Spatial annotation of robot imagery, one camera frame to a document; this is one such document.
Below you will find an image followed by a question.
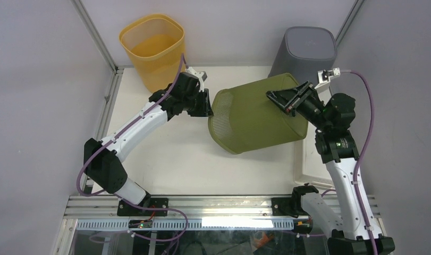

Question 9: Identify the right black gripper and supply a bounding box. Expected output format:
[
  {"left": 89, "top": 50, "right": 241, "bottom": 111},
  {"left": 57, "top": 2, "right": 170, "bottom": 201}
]
[{"left": 264, "top": 81, "right": 329, "bottom": 131}]

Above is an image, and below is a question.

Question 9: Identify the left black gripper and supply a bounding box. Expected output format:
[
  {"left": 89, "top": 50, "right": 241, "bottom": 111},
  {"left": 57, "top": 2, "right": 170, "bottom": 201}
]
[{"left": 183, "top": 88, "right": 214, "bottom": 117}]

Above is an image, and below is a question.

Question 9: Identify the green mesh waste bin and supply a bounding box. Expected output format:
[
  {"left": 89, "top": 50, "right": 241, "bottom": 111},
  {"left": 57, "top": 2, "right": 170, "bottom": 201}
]
[{"left": 208, "top": 73, "right": 308, "bottom": 154}]

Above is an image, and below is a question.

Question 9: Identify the grey mesh waste bin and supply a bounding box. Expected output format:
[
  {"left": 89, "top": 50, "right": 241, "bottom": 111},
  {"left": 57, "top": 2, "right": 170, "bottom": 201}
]
[{"left": 268, "top": 27, "right": 337, "bottom": 85}]

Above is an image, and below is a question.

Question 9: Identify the white perforated plastic basket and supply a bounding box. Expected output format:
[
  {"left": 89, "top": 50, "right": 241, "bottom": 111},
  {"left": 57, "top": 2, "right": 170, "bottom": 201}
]
[{"left": 293, "top": 123, "right": 334, "bottom": 190}]

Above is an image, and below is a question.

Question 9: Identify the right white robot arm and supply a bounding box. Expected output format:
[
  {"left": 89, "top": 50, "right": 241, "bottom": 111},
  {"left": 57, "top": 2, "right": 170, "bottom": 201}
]
[{"left": 266, "top": 82, "right": 395, "bottom": 254}]

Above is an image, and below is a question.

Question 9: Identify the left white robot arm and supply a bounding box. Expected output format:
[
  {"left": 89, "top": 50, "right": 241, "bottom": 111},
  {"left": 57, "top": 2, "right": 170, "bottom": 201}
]
[{"left": 83, "top": 71, "right": 213, "bottom": 216}]

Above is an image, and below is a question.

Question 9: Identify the yellow mesh waste bin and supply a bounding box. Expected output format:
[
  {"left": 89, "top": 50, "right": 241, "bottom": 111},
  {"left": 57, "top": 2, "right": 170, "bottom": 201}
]
[{"left": 119, "top": 14, "right": 185, "bottom": 92}]

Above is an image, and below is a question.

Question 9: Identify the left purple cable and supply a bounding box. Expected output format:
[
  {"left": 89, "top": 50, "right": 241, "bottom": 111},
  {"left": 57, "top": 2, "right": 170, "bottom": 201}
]
[{"left": 76, "top": 53, "right": 189, "bottom": 243}]

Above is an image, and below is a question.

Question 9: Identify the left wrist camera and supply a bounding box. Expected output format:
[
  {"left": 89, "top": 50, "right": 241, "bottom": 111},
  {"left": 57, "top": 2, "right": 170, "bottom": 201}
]
[{"left": 185, "top": 66, "right": 207, "bottom": 91}]

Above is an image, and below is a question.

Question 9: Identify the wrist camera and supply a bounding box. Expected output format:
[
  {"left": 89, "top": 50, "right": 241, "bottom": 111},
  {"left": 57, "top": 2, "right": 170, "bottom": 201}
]
[
  {"left": 185, "top": 66, "right": 207, "bottom": 91},
  {"left": 315, "top": 68, "right": 341, "bottom": 92}
]

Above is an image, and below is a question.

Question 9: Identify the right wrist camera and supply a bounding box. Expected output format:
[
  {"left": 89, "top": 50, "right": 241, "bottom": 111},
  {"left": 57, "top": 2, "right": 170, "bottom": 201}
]
[{"left": 315, "top": 68, "right": 341, "bottom": 92}]

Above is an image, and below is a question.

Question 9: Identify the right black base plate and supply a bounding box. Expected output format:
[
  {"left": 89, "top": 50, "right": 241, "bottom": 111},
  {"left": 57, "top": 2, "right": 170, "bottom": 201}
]
[{"left": 271, "top": 197, "right": 308, "bottom": 218}]

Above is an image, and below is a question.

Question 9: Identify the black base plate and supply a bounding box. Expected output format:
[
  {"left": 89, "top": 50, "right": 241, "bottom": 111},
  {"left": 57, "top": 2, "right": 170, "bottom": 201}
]
[
  {"left": 271, "top": 197, "right": 308, "bottom": 218},
  {"left": 116, "top": 198, "right": 169, "bottom": 217}
]

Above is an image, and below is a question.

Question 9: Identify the right aluminium corner post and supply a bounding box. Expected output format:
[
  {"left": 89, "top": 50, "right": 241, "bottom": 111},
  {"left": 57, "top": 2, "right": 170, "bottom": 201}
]
[{"left": 335, "top": 0, "right": 365, "bottom": 47}]

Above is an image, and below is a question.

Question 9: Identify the aluminium corner post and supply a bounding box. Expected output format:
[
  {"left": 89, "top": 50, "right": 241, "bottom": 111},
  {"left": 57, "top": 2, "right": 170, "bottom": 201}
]
[
  {"left": 335, "top": 0, "right": 365, "bottom": 47},
  {"left": 71, "top": 0, "right": 118, "bottom": 73}
]

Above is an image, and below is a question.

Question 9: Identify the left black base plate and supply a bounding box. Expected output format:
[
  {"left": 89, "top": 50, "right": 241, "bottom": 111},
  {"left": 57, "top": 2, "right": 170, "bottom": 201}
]
[{"left": 116, "top": 198, "right": 169, "bottom": 217}]

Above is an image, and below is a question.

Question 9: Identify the left aluminium corner post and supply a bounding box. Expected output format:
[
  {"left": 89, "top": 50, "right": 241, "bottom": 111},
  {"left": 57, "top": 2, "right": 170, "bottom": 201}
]
[{"left": 71, "top": 0, "right": 118, "bottom": 73}]

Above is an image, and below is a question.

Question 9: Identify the white slotted cable duct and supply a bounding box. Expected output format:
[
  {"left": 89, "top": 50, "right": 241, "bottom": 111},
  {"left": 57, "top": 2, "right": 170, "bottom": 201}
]
[{"left": 76, "top": 217, "right": 294, "bottom": 231}]

